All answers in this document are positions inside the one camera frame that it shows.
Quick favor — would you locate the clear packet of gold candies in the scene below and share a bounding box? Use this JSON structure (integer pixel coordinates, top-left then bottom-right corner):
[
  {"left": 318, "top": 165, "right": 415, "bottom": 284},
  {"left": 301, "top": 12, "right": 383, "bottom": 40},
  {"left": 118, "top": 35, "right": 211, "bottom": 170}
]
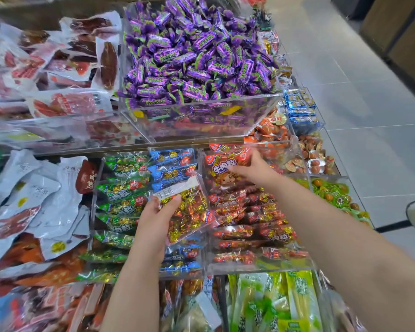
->
[{"left": 152, "top": 174, "right": 218, "bottom": 246}]

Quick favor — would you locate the person's left hand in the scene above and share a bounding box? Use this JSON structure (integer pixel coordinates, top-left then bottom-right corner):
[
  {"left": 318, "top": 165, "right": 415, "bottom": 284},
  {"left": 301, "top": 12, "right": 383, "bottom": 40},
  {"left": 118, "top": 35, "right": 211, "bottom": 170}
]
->
[{"left": 133, "top": 194, "right": 183, "bottom": 264}]

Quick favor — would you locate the pile of clear brown packets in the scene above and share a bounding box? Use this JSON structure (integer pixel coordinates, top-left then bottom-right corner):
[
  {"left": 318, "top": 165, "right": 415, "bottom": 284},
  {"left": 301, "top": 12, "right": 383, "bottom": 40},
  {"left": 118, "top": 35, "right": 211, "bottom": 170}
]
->
[{"left": 158, "top": 277, "right": 226, "bottom": 332}]

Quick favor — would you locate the person's left forearm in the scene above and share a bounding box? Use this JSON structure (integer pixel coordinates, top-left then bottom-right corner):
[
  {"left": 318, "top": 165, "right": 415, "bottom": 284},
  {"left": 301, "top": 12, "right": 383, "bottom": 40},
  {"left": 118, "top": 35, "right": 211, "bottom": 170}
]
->
[{"left": 100, "top": 253, "right": 166, "bottom": 332}]

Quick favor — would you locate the clear acrylic divider tray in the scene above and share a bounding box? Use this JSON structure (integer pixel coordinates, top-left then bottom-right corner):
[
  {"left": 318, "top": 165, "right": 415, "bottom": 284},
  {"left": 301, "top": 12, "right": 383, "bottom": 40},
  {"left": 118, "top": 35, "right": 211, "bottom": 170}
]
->
[{"left": 89, "top": 144, "right": 317, "bottom": 279}]

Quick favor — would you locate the stack of blue snack packets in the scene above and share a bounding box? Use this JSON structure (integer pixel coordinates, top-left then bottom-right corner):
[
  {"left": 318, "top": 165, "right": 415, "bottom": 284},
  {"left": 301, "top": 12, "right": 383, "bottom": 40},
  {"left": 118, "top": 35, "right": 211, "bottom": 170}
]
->
[{"left": 148, "top": 148, "right": 203, "bottom": 275}]

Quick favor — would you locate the stack of red snack bags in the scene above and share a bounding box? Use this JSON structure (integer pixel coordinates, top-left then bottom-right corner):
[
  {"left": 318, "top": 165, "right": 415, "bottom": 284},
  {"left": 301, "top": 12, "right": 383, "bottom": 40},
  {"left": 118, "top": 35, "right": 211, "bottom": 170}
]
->
[{"left": 205, "top": 142, "right": 310, "bottom": 267}]

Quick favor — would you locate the pile of green yellow packets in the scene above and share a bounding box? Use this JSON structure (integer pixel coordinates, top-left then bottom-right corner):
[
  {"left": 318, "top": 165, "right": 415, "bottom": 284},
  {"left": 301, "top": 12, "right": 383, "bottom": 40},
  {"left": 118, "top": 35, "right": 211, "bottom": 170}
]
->
[{"left": 228, "top": 270, "right": 323, "bottom": 332}]

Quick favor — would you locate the person's right hand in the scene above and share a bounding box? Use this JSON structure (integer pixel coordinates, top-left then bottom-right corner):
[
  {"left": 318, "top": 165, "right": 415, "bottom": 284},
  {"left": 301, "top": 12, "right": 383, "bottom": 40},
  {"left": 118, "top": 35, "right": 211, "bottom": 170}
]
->
[{"left": 227, "top": 148, "right": 285, "bottom": 191}]

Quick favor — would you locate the pile of brown egg packets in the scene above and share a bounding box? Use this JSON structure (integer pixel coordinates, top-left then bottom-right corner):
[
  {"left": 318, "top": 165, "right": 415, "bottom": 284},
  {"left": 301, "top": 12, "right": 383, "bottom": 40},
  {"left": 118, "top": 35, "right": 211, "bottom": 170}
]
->
[{"left": 285, "top": 134, "right": 337, "bottom": 175}]

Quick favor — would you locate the pile of orange round packets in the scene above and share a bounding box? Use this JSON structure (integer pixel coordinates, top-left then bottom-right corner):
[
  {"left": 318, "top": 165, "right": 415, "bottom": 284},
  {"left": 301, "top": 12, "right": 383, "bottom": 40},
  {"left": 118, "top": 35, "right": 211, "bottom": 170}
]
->
[{"left": 244, "top": 113, "right": 298, "bottom": 160}]

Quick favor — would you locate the red cartoon snack packet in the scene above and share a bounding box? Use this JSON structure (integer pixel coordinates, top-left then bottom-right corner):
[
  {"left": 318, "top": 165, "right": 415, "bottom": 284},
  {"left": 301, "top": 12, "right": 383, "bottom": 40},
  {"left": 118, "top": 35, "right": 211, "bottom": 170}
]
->
[{"left": 204, "top": 146, "right": 255, "bottom": 190}]

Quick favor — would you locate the person's right forearm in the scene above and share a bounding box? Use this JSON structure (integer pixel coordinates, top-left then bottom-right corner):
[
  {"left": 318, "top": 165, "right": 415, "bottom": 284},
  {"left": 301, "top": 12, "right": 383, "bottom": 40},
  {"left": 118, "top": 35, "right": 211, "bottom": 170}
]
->
[{"left": 267, "top": 176, "right": 415, "bottom": 332}]

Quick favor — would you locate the pile of white pouch packets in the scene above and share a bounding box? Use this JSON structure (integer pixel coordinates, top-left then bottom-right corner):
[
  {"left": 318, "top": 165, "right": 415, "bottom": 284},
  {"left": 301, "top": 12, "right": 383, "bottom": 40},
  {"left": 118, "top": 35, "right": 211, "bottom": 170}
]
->
[{"left": 0, "top": 149, "right": 98, "bottom": 267}]

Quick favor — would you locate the pile of orange meat packets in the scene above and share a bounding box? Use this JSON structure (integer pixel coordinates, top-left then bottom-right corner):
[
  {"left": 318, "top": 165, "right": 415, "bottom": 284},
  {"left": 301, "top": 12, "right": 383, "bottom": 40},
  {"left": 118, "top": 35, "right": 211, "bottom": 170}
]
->
[{"left": 0, "top": 235, "right": 120, "bottom": 332}]

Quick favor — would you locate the pile of green fruit packets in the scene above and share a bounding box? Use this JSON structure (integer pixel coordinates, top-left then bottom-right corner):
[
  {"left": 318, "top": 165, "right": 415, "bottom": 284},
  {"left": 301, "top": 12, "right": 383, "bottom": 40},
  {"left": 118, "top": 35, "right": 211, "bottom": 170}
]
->
[{"left": 293, "top": 177, "right": 371, "bottom": 227}]

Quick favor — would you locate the wooden cabinet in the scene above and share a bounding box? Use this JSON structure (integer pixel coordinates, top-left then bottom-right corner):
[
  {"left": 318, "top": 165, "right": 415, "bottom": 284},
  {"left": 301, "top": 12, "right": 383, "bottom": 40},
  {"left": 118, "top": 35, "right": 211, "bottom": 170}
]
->
[{"left": 359, "top": 0, "right": 415, "bottom": 88}]

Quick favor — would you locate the stack of green snack packets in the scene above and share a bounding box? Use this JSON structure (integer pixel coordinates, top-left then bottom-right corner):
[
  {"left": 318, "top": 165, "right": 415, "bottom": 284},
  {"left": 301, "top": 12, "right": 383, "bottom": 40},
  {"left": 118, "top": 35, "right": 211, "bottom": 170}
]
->
[{"left": 77, "top": 152, "right": 152, "bottom": 285}]

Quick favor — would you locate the pile of purple wrapped candies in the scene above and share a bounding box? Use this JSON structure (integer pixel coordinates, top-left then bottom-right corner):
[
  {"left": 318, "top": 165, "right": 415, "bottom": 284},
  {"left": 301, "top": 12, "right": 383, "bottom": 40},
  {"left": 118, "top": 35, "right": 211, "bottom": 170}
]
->
[{"left": 119, "top": 0, "right": 281, "bottom": 111}]

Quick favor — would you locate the pile of small blue packets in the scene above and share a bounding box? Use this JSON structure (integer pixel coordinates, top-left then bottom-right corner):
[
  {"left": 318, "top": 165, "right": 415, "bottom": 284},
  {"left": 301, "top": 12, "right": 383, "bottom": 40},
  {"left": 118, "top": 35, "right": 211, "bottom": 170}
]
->
[{"left": 284, "top": 87, "right": 321, "bottom": 127}]

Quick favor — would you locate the pile of clear meat packets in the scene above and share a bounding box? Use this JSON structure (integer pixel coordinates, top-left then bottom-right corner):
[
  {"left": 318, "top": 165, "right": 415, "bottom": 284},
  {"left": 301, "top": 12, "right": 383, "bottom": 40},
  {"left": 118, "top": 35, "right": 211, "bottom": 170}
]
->
[{"left": 0, "top": 10, "right": 125, "bottom": 151}]

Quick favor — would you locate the clear acrylic candy bin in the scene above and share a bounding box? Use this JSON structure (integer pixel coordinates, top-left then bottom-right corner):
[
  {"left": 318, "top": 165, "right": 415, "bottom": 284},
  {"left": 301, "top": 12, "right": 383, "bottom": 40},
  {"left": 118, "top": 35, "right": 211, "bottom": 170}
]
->
[{"left": 119, "top": 1, "right": 285, "bottom": 144}]

